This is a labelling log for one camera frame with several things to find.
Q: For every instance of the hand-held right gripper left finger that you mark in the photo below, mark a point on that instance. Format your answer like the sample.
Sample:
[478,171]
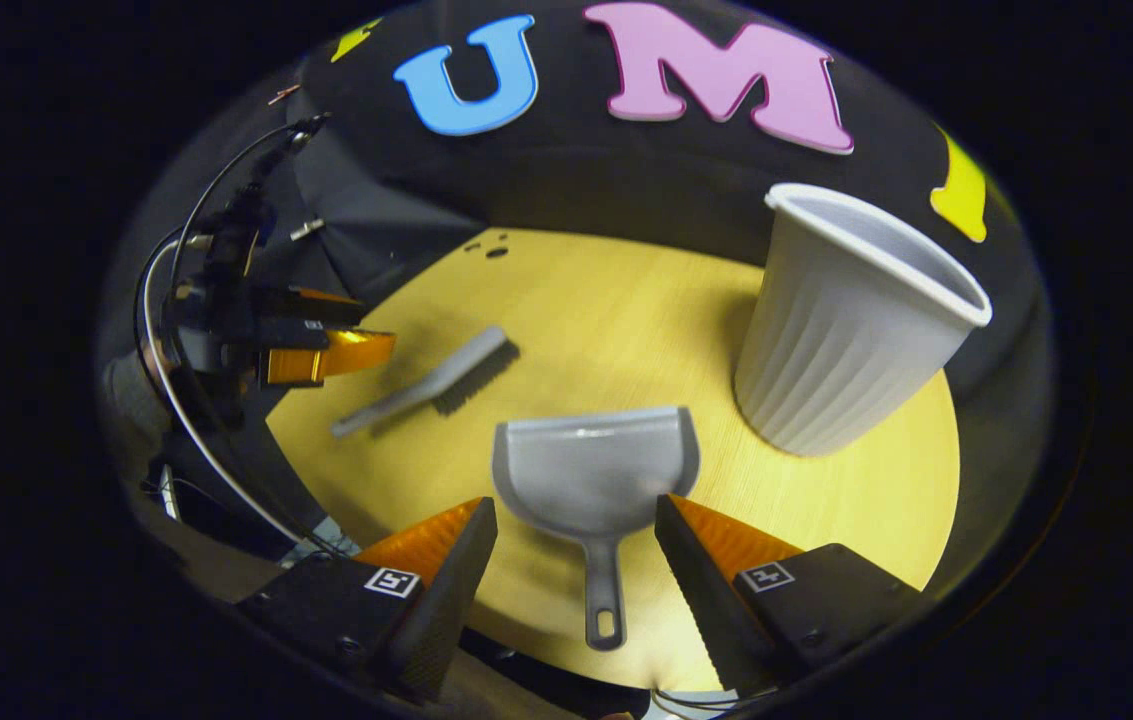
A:
[446,600]

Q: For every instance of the black backdrop cloth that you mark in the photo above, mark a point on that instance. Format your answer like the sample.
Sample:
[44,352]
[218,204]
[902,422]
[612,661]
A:
[576,170]

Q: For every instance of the silver metal clip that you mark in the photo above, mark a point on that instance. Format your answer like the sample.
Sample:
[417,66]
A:
[308,229]

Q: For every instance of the grey plastic dustpan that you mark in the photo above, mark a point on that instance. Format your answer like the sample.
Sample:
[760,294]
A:
[591,470]

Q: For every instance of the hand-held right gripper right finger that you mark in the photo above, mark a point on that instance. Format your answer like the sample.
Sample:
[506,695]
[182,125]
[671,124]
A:
[701,590]

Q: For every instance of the small orange clip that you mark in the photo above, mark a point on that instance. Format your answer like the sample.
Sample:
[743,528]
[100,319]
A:
[284,95]

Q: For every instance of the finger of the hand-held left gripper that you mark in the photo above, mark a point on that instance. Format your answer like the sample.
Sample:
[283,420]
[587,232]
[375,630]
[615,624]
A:
[306,305]
[326,355]

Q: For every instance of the yellow wooden desktop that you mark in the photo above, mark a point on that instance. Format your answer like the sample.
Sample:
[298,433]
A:
[626,320]

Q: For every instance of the small grey broom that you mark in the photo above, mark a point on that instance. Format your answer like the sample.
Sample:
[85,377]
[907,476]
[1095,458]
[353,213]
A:
[446,375]

